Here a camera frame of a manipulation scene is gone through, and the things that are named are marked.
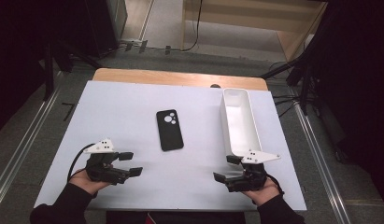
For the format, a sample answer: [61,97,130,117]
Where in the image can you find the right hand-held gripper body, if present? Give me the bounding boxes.
[224,149,281,193]

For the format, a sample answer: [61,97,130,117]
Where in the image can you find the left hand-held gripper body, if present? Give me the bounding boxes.
[83,138,132,187]

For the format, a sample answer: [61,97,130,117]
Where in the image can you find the white rectangular plastic bin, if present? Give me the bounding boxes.
[220,88,263,158]

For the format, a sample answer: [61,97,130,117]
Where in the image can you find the black phone case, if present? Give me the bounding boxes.
[155,108,185,152]

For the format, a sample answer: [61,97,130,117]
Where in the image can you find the person's right hand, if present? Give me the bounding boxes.
[240,176,282,207]

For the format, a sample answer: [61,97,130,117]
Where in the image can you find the person's left hand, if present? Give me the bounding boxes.
[68,169,111,196]

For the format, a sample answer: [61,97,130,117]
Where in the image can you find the white board table cover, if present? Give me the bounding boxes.
[34,79,307,213]

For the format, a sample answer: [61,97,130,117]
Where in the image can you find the black tripod stand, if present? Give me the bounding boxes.
[259,0,324,116]

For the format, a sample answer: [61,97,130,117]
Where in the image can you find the black metal stand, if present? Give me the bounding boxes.
[43,40,102,102]

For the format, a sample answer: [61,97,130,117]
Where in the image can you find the black cabinet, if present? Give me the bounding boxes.
[83,0,129,59]

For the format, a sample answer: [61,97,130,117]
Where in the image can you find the black curtain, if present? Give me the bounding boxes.
[310,0,384,213]
[0,0,91,139]

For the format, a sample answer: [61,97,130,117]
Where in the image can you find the light wooden shelf unit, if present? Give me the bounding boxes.
[179,0,329,62]

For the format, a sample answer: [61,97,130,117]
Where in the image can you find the left hand-held gripper black cable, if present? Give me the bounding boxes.
[66,143,95,183]

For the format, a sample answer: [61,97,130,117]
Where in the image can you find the hand-held gripper black cable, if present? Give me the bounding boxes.
[66,143,95,183]
[266,174,286,196]

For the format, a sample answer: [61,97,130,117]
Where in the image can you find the right hand-held gripper black cable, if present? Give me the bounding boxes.
[266,174,286,196]

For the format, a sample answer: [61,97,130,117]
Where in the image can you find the metal floor rail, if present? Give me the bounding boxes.
[0,71,64,216]
[289,87,352,224]

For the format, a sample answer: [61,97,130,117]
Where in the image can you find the black floor cables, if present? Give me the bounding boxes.
[272,92,303,119]

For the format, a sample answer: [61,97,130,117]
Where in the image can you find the black hanging cable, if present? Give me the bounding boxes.
[179,0,204,53]

